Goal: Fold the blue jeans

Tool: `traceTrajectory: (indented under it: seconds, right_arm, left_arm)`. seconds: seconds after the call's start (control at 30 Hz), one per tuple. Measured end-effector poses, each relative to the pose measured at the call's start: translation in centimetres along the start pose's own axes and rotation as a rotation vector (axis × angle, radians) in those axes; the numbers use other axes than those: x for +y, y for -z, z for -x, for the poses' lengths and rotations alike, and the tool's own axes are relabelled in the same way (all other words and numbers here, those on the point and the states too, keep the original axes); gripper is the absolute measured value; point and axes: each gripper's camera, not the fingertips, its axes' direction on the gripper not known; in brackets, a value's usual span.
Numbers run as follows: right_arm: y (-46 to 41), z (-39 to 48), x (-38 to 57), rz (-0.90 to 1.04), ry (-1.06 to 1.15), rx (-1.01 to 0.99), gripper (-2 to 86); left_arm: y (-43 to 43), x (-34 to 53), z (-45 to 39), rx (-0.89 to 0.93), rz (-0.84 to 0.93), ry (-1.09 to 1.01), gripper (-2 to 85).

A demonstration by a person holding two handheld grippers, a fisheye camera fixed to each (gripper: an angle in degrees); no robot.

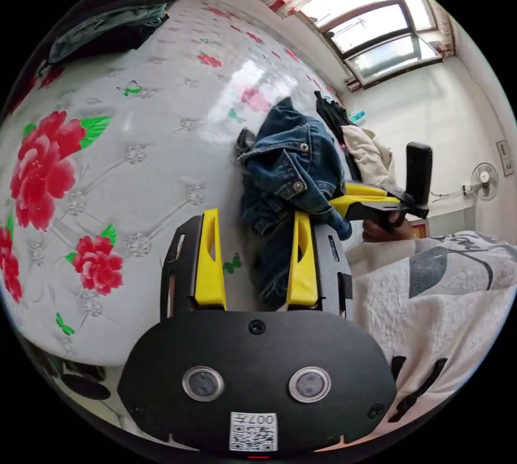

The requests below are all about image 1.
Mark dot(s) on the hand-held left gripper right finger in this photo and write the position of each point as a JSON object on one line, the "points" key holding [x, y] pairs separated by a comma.
{"points": [[303, 278]]}

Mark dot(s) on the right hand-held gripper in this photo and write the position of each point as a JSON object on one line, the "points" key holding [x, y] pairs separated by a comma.
{"points": [[387, 211]]}

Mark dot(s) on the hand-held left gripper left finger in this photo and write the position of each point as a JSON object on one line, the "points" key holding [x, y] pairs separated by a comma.
{"points": [[209, 270]]}

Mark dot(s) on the blue jeans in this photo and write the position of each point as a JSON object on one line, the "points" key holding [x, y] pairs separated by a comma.
{"points": [[282, 157]]}

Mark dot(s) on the person's right hand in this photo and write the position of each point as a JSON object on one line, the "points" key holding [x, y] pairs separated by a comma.
{"points": [[383, 233]]}

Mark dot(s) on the pile of black and beige clothes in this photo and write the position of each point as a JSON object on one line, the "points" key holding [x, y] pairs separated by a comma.
{"points": [[369, 152]]}

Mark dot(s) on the person's body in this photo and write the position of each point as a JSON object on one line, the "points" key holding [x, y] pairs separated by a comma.
{"points": [[428, 310]]}

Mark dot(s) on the window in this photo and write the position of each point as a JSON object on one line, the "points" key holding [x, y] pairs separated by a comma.
{"points": [[375, 27]]}

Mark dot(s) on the pile of dark clothes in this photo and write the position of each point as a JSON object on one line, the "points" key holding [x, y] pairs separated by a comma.
{"points": [[113, 11]]}

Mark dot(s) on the white wall fan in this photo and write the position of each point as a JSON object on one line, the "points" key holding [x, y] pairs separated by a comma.
{"points": [[484, 180]]}

